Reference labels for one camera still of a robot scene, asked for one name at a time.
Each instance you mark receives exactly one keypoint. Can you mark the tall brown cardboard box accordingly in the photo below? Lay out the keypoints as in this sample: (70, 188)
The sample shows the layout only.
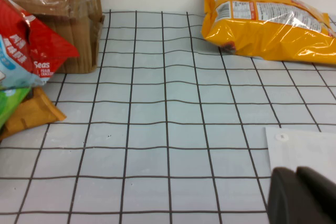
(78, 45)

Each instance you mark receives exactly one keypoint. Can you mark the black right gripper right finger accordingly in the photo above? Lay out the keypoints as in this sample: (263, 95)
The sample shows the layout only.
(323, 190)

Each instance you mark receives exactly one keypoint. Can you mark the brown packet with notched edge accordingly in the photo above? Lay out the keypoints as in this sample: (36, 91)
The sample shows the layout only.
(34, 113)

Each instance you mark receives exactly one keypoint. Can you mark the green cucumber Lay's chips bag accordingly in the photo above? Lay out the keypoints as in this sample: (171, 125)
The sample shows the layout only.
(10, 103)

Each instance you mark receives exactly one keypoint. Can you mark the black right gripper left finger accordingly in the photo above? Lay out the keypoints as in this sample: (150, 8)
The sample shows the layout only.
(288, 200)

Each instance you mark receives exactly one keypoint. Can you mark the red prawn cracker snack bag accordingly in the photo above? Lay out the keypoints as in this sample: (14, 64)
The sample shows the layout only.
(50, 43)

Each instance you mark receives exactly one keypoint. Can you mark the white paper sheet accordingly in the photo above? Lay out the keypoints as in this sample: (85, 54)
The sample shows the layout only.
(302, 153)

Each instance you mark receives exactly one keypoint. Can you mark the white black-grid tablecloth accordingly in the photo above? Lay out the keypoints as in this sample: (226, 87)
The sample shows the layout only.
(168, 129)

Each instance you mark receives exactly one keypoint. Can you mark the large yellow snack bag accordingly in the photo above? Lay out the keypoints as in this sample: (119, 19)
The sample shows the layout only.
(262, 37)

